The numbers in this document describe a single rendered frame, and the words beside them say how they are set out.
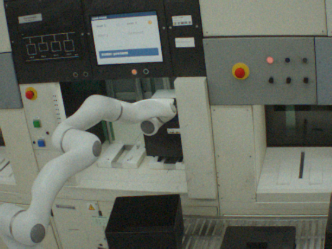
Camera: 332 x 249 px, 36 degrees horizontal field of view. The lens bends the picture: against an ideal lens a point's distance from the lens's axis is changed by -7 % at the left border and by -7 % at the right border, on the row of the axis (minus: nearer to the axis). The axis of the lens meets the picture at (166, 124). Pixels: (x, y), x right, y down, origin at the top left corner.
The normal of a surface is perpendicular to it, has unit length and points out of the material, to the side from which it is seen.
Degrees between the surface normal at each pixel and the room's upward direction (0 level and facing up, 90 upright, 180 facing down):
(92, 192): 90
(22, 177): 90
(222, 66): 90
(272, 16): 90
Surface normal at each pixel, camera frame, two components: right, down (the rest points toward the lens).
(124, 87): -0.27, 0.42
